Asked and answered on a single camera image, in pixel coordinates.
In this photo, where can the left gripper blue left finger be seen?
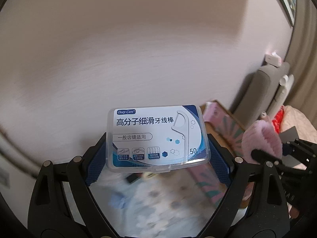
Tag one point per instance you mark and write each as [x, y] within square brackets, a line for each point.
[95, 160]

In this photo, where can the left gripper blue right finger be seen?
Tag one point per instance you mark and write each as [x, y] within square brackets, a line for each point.
[221, 161]

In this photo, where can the pink fluffy scrunchie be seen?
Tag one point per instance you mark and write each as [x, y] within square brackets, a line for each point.
[261, 135]

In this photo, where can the dental floss pick box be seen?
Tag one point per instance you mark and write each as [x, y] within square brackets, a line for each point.
[156, 139]

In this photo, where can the pink patterned cardboard box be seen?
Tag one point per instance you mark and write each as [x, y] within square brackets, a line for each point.
[224, 134]

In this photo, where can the grey laptop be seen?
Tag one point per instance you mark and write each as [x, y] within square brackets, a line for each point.
[289, 140]

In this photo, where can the red fabric item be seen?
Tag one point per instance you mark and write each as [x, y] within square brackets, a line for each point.
[277, 119]

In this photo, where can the peach quilted blanket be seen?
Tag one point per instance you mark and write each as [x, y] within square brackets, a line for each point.
[294, 118]

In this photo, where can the floral bed sheet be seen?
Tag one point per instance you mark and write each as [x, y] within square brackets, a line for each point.
[157, 205]

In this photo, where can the grey upholstered headboard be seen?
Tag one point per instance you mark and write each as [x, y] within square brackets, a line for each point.
[260, 93]

